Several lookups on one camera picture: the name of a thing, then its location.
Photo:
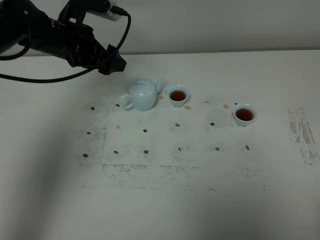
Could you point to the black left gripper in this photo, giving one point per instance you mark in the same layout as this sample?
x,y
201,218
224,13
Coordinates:
x,y
76,44

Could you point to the light blue porcelain teapot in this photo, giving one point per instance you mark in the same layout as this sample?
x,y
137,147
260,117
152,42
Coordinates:
x,y
142,94

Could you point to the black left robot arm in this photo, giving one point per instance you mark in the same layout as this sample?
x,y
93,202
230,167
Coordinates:
x,y
21,22

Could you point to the right blue porcelain teacup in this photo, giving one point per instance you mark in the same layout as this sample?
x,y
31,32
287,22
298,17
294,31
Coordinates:
x,y
244,114

